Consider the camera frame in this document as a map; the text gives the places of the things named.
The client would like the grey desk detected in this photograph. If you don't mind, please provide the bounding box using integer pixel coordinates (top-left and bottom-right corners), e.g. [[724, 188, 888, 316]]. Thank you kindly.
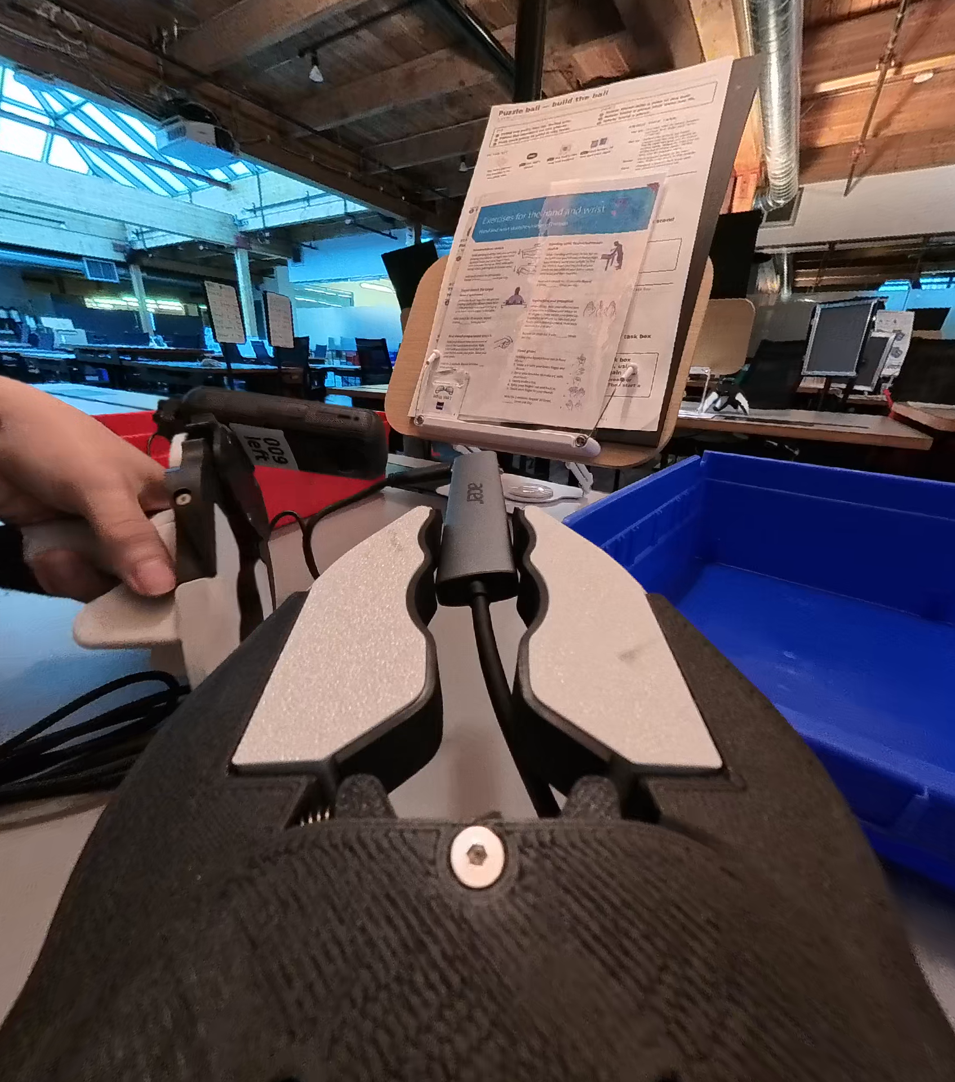
[[0, 384, 955, 1082]]

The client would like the grey computer monitor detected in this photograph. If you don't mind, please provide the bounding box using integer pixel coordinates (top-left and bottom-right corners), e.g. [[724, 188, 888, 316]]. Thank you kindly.
[[800, 298, 888, 379]]

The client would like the wooden document stand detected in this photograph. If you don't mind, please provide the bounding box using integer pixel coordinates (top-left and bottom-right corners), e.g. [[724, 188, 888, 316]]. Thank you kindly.
[[384, 55, 761, 508]]

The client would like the grey USB hub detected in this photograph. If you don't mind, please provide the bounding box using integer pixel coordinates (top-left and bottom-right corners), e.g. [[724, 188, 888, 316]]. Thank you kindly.
[[435, 450, 521, 605]]

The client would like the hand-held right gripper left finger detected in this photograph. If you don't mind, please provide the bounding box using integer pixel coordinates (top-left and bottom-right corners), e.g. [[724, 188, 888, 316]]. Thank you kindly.
[[230, 505, 445, 796]]

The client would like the blue plastic bin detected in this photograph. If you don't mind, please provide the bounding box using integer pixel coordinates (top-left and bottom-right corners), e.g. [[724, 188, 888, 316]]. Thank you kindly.
[[563, 450, 955, 897]]

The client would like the person's left hand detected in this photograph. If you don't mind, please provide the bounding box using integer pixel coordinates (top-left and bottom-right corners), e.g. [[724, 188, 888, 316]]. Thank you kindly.
[[0, 367, 180, 603]]

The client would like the red plastic bin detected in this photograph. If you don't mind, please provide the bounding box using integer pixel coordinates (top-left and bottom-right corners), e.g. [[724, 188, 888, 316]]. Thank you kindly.
[[92, 410, 389, 532]]

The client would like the black monitor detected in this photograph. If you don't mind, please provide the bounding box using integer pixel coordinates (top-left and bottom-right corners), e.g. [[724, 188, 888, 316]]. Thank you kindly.
[[381, 241, 440, 309]]

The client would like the black hub cable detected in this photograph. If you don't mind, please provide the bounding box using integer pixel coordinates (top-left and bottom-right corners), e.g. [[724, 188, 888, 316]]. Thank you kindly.
[[469, 592, 563, 819]]

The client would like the ceiling projector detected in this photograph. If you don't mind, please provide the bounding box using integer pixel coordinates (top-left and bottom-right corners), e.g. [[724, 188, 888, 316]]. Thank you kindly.
[[154, 118, 239, 172]]

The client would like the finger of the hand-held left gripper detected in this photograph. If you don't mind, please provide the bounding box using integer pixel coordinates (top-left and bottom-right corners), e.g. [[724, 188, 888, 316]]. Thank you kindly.
[[177, 507, 276, 688], [74, 582, 184, 652]]

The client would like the silver ventilation duct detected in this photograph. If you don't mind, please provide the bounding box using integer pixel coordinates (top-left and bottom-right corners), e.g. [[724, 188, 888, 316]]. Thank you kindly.
[[743, 0, 805, 216]]

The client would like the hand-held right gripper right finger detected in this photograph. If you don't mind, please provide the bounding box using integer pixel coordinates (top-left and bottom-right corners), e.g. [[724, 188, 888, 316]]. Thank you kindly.
[[511, 504, 729, 800]]

